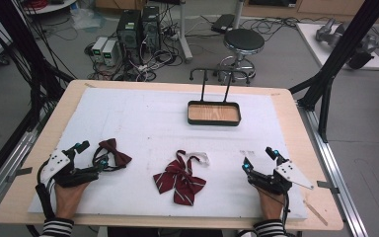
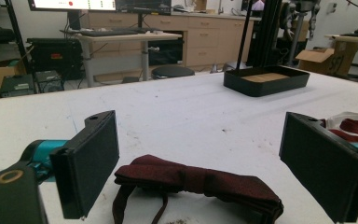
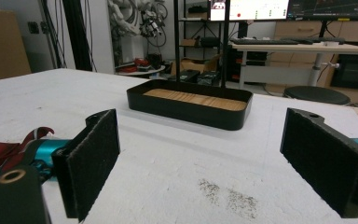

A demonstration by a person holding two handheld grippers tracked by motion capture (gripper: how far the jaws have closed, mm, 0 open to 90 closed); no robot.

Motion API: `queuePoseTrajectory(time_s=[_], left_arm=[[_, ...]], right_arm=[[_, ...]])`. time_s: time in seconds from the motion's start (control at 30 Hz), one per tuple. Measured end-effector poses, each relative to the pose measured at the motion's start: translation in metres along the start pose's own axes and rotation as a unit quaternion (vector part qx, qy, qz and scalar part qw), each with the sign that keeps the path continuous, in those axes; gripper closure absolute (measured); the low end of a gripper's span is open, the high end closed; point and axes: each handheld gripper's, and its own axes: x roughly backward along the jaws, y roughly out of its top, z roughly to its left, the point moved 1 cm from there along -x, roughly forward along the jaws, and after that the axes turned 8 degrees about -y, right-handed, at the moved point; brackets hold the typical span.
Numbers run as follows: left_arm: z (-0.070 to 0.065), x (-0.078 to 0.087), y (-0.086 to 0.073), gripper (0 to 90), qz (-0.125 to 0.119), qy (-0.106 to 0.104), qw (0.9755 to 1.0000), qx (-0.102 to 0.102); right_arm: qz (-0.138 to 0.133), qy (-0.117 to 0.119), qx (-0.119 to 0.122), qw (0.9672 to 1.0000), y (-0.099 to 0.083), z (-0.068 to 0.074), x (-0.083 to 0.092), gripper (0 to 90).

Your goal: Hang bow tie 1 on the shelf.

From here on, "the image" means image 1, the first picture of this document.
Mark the striped red bow tie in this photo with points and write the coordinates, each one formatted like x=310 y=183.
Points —
x=181 y=181

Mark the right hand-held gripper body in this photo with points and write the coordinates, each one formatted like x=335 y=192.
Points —
x=273 y=182

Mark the white power supply unit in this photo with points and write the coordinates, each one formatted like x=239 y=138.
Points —
x=98 y=46
x=110 y=52

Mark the grey metal bracket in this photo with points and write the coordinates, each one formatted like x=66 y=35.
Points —
x=19 y=172
x=327 y=186

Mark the black rack with wooden tray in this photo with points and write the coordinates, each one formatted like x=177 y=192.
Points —
x=213 y=113

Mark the person's left hand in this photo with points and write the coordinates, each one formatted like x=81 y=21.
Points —
x=67 y=200

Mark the slim black computer tower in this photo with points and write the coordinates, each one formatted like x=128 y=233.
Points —
x=151 y=28

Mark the grey robot part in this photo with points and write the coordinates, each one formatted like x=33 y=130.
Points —
x=329 y=33

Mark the white metal stand leg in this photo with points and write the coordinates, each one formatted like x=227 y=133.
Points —
x=184 y=36

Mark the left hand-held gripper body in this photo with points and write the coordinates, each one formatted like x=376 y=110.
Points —
x=75 y=176

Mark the large black computer tower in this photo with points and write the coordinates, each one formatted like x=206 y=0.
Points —
x=130 y=31

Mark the plain dark red bow tie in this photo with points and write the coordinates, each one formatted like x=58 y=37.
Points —
x=118 y=156

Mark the clear plastic bag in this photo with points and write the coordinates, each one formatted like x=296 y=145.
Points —
x=87 y=19

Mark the person's right hand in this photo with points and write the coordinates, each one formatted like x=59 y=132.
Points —
x=271 y=205

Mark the aluminium rail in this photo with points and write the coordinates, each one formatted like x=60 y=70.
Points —
x=6 y=168
x=335 y=184

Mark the white floor board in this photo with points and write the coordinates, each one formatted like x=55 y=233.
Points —
x=312 y=42

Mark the thin wooden stick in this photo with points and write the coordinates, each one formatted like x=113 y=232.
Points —
x=316 y=212

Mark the round white table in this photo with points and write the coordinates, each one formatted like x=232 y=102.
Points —
x=51 y=8

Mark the flat black box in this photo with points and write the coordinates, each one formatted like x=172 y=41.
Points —
x=223 y=23

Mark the white foam board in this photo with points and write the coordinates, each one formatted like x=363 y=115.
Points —
x=144 y=125

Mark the black round stool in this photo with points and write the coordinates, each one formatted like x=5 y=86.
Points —
x=243 y=39

